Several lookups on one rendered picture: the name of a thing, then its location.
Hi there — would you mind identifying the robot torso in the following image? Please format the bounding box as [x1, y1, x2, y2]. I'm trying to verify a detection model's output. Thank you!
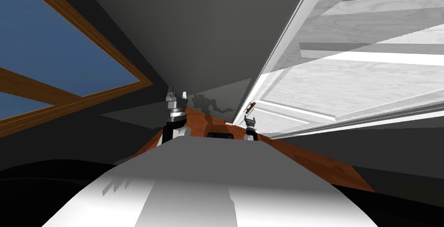
[41, 132, 379, 227]

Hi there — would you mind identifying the white panelled door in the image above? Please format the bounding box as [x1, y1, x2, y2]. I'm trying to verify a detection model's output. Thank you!
[232, 0, 444, 139]

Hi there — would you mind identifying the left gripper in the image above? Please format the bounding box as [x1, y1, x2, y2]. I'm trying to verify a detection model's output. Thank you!
[165, 86, 189, 111]

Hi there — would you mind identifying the wooden framed window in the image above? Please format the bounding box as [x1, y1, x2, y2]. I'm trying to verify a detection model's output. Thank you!
[0, 0, 154, 138]

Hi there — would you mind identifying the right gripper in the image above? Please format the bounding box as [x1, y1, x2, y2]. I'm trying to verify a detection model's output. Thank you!
[244, 114, 258, 130]

